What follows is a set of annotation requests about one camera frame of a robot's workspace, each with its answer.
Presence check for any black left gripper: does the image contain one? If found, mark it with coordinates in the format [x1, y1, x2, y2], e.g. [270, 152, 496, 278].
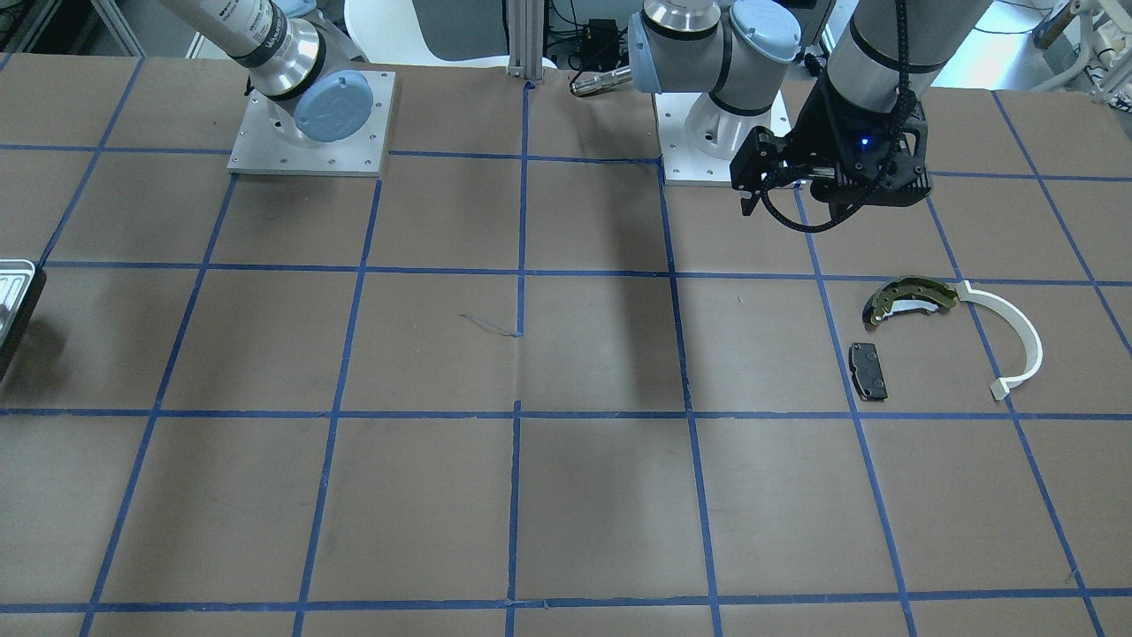
[780, 74, 931, 207]

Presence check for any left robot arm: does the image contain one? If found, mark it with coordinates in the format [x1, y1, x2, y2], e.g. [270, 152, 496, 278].
[628, 1, 988, 223]

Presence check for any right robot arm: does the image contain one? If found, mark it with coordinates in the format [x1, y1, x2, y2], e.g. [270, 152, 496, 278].
[164, 1, 374, 143]

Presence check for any ribbed metal tray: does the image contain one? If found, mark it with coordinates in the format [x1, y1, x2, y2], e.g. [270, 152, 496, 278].
[1, 258, 38, 344]

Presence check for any olive brake shoe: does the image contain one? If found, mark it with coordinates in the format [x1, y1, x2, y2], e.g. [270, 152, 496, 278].
[861, 277, 959, 329]

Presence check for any black brake pad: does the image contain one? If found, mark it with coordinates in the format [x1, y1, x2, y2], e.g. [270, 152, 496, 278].
[848, 342, 889, 402]

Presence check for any silver cylindrical tool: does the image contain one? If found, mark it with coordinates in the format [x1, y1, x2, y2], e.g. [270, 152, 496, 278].
[571, 66, 633, 98]

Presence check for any white plastic chair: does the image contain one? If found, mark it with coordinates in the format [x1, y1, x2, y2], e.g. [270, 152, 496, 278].
[344, 1, 546, 68]

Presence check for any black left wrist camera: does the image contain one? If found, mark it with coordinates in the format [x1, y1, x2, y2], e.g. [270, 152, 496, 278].
[730, 126, 795, 217]

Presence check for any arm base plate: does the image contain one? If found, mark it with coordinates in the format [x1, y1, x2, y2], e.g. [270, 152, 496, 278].
[228, 70, 396, 178]
[654, 92, 792, 187]

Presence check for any white curved plastic bracket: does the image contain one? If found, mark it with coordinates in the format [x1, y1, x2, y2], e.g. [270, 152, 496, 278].
[955, 279, 1044, 402]

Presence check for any aluminium frame post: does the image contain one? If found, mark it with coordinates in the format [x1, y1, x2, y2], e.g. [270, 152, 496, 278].
[504, 0, 546, 83]

